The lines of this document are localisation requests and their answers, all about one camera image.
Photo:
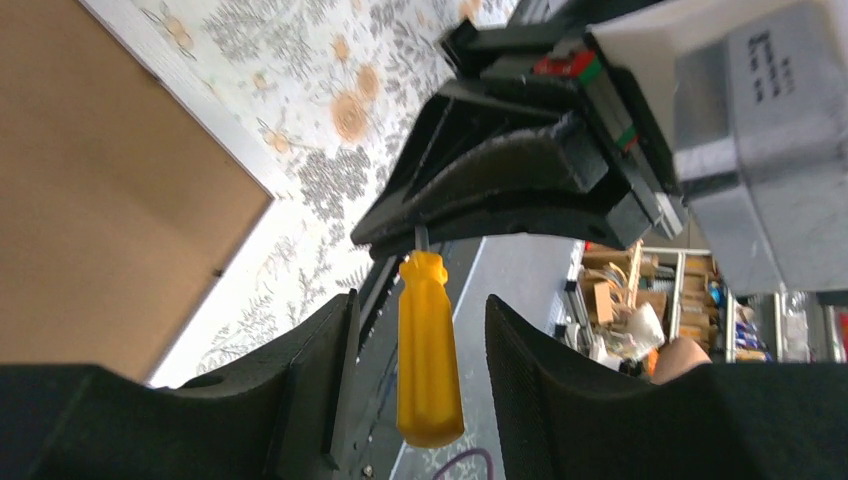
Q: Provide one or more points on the cardboard box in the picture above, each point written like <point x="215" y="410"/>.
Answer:
<point x="614" y="283"/>

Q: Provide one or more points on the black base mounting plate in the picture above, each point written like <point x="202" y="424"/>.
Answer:
<point x="376" y="450"/>

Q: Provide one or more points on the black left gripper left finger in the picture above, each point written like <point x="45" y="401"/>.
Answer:
<point x="279" y="412"/>

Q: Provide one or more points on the white picture frame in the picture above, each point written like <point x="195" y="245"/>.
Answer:
<point x="118" y="209"/>

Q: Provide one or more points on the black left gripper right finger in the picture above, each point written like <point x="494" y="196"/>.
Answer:
<point x="561" y="415"/>

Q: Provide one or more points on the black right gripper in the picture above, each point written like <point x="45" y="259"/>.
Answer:
<point x="549" y="140"/>

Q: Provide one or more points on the yellow handled screwdriver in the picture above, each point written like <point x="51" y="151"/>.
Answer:
<point x="429" y="402"/>

